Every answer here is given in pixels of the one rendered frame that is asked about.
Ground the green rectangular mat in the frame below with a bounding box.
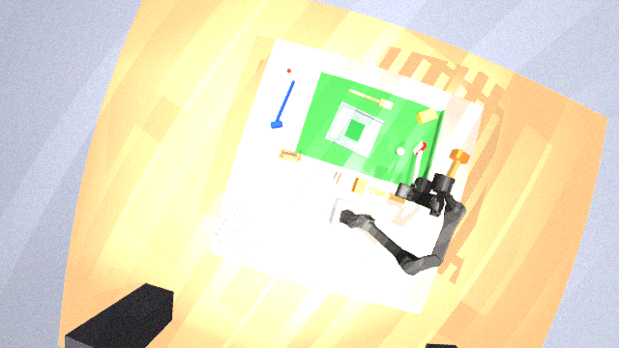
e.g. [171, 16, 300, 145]
[295, 72, 440, 186]

